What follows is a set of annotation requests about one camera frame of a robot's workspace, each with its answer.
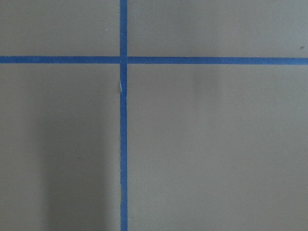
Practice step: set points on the brown paper table cover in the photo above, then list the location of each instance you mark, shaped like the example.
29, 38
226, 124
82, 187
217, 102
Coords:
210, 147

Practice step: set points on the blue tape line lengthwise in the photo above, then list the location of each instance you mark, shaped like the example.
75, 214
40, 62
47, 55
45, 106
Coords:
123, 116

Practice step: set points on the blue tape line crosswise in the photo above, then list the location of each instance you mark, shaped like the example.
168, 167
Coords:
150, 60

